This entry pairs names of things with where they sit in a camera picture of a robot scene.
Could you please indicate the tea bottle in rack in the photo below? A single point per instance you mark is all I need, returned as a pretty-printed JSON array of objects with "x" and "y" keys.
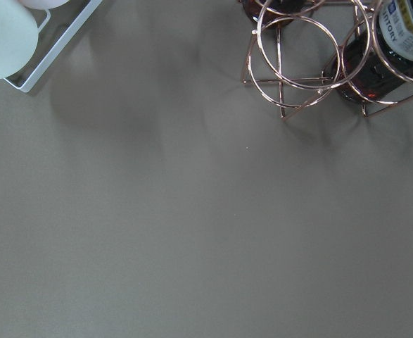
[{"x": 394, "y": 32}]

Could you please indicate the pale green cup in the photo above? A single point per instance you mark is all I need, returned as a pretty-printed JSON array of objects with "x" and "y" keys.
[{"x": 18, "y": 37}]

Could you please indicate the white wire rack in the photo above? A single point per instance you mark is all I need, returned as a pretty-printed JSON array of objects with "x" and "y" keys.
[{"x": 57, "y": 22}]

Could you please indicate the copper wire bottle rack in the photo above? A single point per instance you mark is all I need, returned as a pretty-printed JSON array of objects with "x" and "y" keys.
[{"x": 345, "y": 63}]

